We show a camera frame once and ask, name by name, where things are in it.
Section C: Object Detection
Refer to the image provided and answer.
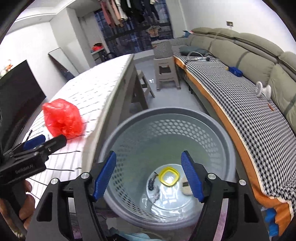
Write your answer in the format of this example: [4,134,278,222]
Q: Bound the red plastic bag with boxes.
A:
[42,98,84,139]

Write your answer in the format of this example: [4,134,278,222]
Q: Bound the white paper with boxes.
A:
[152,187,160,203]

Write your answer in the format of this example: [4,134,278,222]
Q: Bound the yellow plastic ring lid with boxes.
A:
[159,167,180,187]

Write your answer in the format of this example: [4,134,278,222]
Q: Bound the black fishbone toy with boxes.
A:
[147,172,158,191]

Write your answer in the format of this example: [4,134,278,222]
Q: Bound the person's left hand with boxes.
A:
[1,194,35,232]

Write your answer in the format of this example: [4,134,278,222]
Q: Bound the black television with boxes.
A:
[0,61,46,152]

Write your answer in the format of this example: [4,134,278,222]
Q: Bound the checkered white tablecloth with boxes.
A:
[27,54,134,202]

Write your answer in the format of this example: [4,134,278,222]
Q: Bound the plush toys on television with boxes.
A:
[0,59,13,78]

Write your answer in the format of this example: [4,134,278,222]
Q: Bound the grey perforated laundry basket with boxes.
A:
[99,108,236,230]

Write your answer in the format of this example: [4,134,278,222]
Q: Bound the leaning mirror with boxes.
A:
[48,48,79,81]

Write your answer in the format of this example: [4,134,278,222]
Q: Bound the houndstooth sofa cover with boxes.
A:
[170,37,295,230]

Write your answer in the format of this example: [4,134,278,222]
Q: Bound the red item on desk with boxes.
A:
[92,43,103,52]

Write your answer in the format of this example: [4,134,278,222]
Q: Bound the small white fan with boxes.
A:
[255,81,271,100]

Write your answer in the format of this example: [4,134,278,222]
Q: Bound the blue object on sofa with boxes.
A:
[228,67,243,77]

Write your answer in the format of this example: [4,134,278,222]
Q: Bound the grey plastic stool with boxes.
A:
[154,56,181,91]

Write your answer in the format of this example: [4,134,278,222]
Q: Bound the olive green sofa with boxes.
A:
[186,27,295,128]

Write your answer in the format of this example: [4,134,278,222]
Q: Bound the hanging clothes rack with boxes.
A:
[93,0,174,57]

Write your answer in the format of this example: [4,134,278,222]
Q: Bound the dark green cushion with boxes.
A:
[179,46,209,56]

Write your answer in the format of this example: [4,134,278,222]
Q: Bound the white charging cable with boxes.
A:
[184,51,218,63]

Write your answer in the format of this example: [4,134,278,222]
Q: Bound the wall power socket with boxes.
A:
[226,21,233,27]

